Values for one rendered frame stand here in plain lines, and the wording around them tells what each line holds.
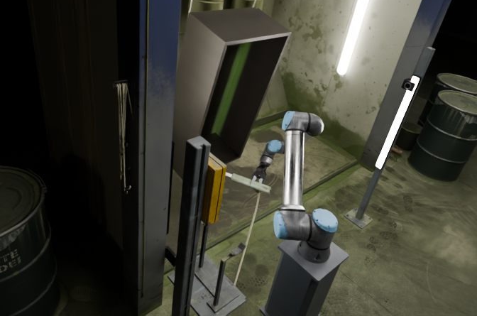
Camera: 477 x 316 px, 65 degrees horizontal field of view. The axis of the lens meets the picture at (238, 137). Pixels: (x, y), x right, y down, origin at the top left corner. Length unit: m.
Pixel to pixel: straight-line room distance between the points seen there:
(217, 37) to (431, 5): 2.21
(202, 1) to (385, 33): 1.78
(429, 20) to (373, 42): 0.56
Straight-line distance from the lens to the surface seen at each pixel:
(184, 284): 1.65
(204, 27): 2.29
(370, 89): 4.17
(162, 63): 1.60
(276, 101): 4.73
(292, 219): 2.11
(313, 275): 2.23
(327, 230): 2.14
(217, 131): 3.36
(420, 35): 3.90
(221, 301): 1.82
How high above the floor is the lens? 2.30
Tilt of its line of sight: 32 degrees down
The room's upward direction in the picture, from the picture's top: 10 degrees clockwise
